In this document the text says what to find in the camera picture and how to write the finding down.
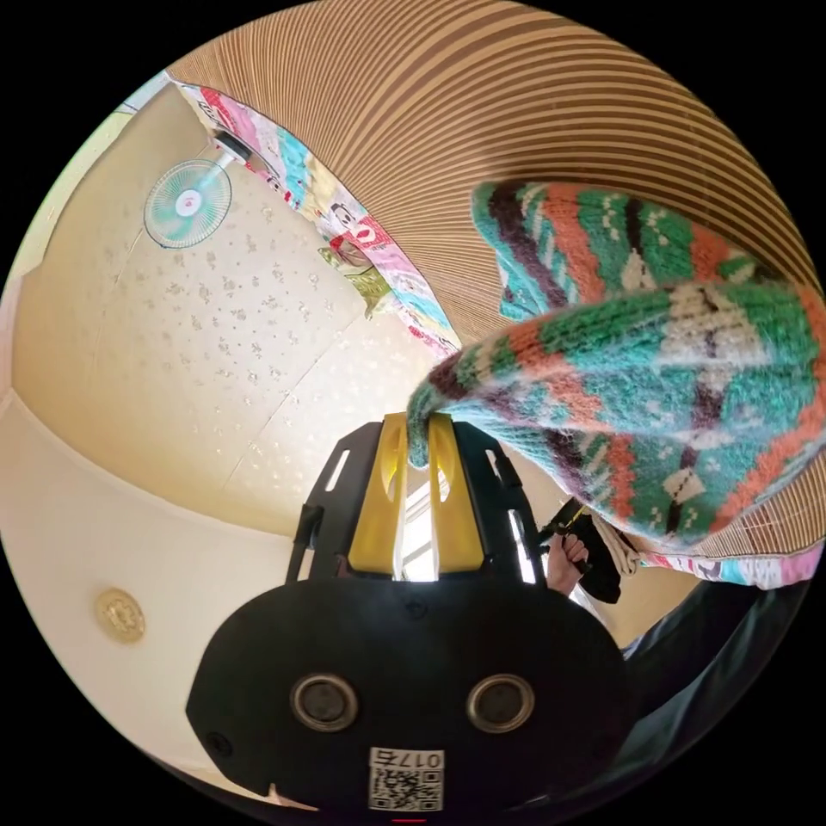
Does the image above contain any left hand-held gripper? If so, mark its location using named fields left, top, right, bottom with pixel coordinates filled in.
left=539, top=497, right=623, bottom=606

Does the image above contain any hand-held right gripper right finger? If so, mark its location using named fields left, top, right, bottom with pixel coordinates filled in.
left=428, top=412, right=484, bottom=576

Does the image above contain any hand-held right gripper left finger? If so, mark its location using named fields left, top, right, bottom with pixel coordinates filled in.
left=348, top=414, right=410, bottom=576

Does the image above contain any round golden ceiling lamp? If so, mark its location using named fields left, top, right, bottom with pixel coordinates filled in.
left=95, top=586, right=147, bottom=645

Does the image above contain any person's body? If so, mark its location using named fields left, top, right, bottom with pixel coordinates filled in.
left=616, top=567, right=816, bottom=786

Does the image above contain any green orange patterned knit sweater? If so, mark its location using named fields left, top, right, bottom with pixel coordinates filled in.
left=404, top=181, right=826, bottom=552

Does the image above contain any person's left hand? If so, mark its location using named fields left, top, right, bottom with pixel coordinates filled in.
left=546, top=535, right=591, bottom=596

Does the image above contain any wall fan with teal blades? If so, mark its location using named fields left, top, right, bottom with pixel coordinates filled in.
left=142, top=128, right=254, bottom=252

